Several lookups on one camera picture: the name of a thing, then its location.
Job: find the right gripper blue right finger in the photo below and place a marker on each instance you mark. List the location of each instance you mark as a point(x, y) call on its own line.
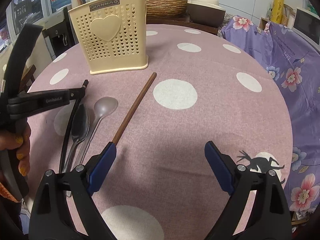
point(222, 166)

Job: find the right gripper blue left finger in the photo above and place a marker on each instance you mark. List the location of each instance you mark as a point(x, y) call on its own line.
point(98, 167)

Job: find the shiny steel spoon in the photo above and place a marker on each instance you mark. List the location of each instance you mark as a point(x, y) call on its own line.
point(79, 131)

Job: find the matte grey spoon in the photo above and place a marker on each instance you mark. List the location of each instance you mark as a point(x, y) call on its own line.
point(102, 108)

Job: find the person's left hand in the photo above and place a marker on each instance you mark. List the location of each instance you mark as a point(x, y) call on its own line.
point(21, 145)

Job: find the dark wooden stool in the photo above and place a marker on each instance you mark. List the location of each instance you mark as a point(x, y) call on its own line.
point(28, 75)

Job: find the pink polka dot tablecloth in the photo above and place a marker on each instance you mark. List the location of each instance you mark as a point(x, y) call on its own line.
point(160, 185)

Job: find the grey water dispenser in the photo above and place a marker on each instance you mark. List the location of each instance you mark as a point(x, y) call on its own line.
point(58, 32)

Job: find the aluminium sliding window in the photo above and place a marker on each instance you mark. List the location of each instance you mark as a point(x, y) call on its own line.
point(20, 12)

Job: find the cream plastic utensil holder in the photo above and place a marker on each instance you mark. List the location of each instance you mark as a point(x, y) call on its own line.
point(112, 34)

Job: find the purple floral cloth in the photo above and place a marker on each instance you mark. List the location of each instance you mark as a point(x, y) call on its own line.
point(293, 65)

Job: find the dark wooden sink counter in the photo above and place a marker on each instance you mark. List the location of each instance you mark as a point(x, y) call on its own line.
point(184, 22)

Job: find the brown white rice cooker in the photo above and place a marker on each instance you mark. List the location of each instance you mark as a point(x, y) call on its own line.
point(206, 12)

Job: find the white microwave oven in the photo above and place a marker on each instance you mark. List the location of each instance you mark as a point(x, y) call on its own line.
point(306, 24)

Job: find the woven basin sink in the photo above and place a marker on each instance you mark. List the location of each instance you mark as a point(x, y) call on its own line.
point(166, 8)

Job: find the yellow roll package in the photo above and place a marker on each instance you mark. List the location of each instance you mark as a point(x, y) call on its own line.
point(277, 11)

